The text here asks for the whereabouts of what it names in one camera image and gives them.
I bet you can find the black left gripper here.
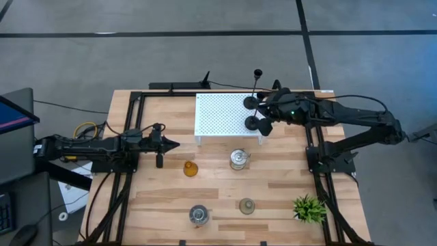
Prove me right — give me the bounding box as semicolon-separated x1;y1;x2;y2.
147;122;181;169

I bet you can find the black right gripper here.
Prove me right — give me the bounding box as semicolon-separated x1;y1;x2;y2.
256;87;294;137

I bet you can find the black metal candlestick holder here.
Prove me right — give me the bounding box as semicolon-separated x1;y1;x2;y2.
244;91;266;131
242;68;264;111

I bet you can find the amber glass candle holder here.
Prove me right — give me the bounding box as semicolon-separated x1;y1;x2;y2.
182;161;199;178

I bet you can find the silver glass jar candle holder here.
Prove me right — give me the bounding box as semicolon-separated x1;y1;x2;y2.
229;148;252;172

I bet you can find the clear glass candle holder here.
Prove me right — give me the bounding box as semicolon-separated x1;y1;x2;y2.
238;197;256;216

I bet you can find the white perforated metal shelf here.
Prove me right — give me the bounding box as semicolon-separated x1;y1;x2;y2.
193;92;269;146

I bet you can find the black power strip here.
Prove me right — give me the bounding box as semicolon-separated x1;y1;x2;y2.
148;81;203;91

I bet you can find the green artificial potted plant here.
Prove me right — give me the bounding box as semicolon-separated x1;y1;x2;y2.
292;194;328;225

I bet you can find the white cardboard box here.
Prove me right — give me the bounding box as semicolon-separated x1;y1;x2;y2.
57;161;94;215

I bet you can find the black stand leg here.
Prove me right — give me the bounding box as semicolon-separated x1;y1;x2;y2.
36;163;94;191

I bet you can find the grey computer desk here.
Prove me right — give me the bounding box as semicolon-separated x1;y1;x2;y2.
0;87;54;246

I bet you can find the dark grey chair base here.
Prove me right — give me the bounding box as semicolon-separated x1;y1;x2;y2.
406;123;437;153

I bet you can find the blue computer screen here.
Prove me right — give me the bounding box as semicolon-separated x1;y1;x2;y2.
0;95;41;136

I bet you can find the black computer mouse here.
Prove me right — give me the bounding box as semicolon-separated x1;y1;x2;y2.
9;224;38;246

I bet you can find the black keyboard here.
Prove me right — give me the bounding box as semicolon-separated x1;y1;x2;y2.
0;193;15;234

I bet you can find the thin black power strip cable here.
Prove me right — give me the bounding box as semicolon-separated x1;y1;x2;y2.
208;80;274;92

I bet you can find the black aluminium table frame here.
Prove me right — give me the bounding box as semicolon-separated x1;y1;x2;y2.
76;90;375;246

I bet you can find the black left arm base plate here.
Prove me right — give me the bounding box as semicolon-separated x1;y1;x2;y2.
91;150;140;174

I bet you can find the black left cable bundle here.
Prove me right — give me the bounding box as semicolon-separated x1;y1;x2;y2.
84;172;134;245

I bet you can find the black cable bundle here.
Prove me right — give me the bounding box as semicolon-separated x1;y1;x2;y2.
313;172;375;246
84;172;134;245

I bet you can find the yellow cable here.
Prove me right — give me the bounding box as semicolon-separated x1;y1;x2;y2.
73;121;99;139

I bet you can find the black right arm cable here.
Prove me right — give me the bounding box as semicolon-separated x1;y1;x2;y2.
300;94;389;115

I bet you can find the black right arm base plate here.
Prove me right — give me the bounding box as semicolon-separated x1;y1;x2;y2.
305;141;356;174

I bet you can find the thin black floor cable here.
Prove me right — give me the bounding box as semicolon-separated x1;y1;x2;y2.
33;191;90;226
33;100;109;114

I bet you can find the black right cable bundle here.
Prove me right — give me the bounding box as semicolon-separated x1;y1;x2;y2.
313;172;375;246

